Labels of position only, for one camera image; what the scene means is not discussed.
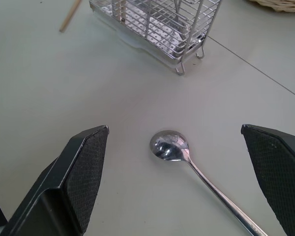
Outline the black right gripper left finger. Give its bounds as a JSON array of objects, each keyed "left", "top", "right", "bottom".
[{"left": 0, "top": 125, "right": 110, "bottom": 236}]

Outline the metal wire cutlery rack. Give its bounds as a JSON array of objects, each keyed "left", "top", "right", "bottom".
[{"left": 88, "top": 0, "right": 222, "bottom": 76}]

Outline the white plastic drip tray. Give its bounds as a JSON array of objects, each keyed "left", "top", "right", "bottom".
[{"left": 92, "top": 9, "right": 185, "bottom": 65}]

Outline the stainless steel spoon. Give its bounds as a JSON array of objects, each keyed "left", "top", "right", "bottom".
[{"left": 149, "top": 129, "right": 269, "bottom": 236}]

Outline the wooden chopstick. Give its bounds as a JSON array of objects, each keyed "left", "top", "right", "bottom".
[{"left": 59, "top": 0, "right": 82, "bottom": 33}]

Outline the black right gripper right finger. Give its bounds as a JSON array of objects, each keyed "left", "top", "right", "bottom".
[{"left": 240, "top": 124, "right": 295, "bottom": 236}]

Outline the woven wicker basket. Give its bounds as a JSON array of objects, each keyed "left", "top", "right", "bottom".
[{"left": 245, "top": 0, "right": 295, "bottom": 13}]

